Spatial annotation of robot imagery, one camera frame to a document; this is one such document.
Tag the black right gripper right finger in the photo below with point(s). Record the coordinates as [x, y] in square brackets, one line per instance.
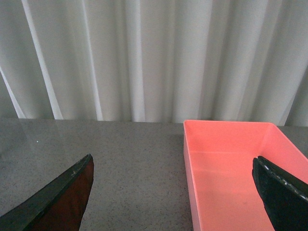
[285, 197]

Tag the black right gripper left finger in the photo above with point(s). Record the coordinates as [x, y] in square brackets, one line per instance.
[59, 206]

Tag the pink plastic bin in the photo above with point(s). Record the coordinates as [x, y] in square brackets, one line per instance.
[219, 161]

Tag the white curtain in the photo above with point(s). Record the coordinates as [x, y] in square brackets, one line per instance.
[155, 60]

